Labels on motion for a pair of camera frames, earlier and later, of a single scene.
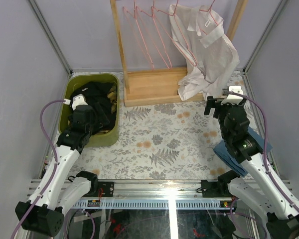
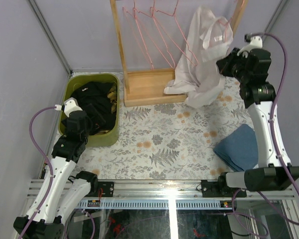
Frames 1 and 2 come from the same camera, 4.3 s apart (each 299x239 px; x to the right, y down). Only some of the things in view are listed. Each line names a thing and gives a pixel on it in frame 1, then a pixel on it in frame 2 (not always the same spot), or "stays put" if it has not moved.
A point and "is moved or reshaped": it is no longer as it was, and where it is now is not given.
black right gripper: x=211 y=103 -> x=224 y=64
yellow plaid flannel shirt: x=112 y=95 stays put
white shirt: x=198 y=36 is moved or reshaped
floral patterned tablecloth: x=173 y=139 stays put
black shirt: x=96 y=92 stays put
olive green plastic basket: x=102 y=139 stays put
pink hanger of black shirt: x=170 y=24 stays put
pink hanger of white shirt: x=209 y=10 -> x=224 y=23
